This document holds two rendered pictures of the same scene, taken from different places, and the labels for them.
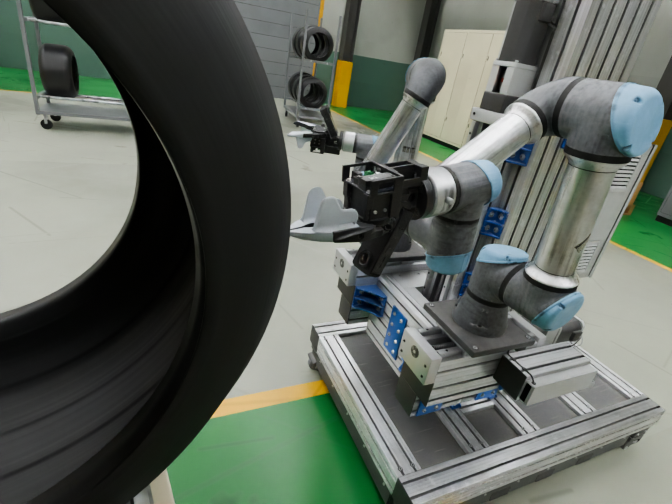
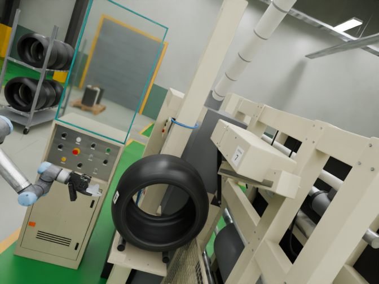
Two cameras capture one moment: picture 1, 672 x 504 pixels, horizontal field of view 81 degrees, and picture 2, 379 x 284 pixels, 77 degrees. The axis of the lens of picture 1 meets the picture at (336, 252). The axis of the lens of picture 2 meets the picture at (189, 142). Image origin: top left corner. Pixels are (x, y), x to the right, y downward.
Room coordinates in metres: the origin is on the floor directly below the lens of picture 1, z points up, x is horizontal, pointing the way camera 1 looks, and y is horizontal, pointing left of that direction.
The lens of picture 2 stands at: (1.50, 0.90, 1.90)
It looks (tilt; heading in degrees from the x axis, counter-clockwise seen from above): 12 degrees down; 203
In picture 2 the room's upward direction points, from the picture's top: 24 degrees clockwise
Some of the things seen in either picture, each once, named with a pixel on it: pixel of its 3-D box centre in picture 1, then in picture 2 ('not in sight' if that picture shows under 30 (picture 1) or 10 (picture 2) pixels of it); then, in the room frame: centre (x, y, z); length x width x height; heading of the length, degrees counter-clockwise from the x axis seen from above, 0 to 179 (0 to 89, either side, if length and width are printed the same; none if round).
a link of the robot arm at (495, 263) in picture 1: (499, 271); not in sight; (0.95, -0.44, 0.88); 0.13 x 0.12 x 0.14; 33
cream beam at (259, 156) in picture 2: not in sight; (244, 147); (0.13, 0.63, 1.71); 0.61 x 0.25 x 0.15; 36
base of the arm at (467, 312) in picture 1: (483, 306); not in sight; (0.96, -0.43, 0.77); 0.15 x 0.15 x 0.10
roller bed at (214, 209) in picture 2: not in sight; (201, 214); (-0.20, 0.50, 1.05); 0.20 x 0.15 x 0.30; 36
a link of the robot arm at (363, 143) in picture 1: (368, 146); not in sight; (1.52, -0.05, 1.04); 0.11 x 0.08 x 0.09; 92
